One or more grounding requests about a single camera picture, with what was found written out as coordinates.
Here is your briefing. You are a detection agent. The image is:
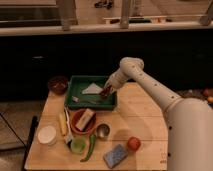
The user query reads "green plastic tray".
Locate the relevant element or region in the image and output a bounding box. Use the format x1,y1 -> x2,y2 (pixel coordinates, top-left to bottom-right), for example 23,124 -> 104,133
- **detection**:
64,75 -> 117,110

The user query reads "dark brown bowl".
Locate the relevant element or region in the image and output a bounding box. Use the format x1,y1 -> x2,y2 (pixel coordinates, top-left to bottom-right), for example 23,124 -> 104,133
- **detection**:
47,76 -> 68,95

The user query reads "green round cup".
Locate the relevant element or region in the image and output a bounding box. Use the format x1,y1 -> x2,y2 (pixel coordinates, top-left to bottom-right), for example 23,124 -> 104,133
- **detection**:
71,137 -> 86,154

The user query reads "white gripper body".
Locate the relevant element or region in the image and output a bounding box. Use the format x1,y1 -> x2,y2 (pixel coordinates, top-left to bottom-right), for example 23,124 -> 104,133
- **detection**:
107,73 -> 122,89

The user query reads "wooden table board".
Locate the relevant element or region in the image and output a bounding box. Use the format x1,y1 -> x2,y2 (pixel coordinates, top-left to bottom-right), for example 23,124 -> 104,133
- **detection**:
25,83 -> 167,171

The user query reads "orange clay bowl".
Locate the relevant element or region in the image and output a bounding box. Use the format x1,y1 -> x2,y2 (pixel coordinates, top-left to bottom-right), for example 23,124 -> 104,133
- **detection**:
70,108 -> 96,135

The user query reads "small white green item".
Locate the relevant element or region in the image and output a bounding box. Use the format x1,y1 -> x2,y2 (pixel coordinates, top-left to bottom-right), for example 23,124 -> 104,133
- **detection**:
72,96 -> 80,102

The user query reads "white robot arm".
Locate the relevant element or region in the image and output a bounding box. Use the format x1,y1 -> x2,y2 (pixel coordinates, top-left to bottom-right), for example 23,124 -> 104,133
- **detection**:
105,57 -> 213,171

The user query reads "white triangular cloth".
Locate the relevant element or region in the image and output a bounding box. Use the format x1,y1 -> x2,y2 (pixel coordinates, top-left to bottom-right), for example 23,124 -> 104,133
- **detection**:
82,83 -> 102,94

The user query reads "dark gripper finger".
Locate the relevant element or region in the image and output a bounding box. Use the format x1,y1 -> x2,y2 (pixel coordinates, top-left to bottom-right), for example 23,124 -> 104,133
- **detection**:
105,83 -> 113,94

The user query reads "white round container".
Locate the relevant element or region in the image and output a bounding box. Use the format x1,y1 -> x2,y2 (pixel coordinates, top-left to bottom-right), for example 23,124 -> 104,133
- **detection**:
37,126 -> 56,145

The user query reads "green chili pepper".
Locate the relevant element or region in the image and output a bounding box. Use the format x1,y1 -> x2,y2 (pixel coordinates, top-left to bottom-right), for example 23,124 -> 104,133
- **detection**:
80,134 -> 96,162

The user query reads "small metal cup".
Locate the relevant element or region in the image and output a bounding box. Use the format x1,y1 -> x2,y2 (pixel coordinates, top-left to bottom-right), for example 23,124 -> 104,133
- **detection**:
97,124 -> 110,139

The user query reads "blue sponge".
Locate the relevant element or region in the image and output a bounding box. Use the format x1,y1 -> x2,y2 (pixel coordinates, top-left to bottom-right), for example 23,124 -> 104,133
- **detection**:
103,144 -> 128,169

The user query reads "red tomato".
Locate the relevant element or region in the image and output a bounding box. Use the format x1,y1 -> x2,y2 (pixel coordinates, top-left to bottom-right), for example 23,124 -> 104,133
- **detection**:
127,137 -> 141,151

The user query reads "white handled brush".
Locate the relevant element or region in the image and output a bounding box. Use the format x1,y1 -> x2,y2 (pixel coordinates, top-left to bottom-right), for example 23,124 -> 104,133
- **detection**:
64,108 -> 73,146

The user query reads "beige bread block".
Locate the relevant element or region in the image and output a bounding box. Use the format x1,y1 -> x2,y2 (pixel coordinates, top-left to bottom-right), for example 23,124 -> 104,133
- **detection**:
75,109 -> 95,131

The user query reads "yellow corn cob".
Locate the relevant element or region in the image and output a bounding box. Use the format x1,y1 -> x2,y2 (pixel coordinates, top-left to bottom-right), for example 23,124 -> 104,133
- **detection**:
59,113 -> 67,136

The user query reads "dark red grape bunch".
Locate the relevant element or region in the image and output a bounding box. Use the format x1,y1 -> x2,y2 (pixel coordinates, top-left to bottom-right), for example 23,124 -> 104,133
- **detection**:
99,88 -> 110,99

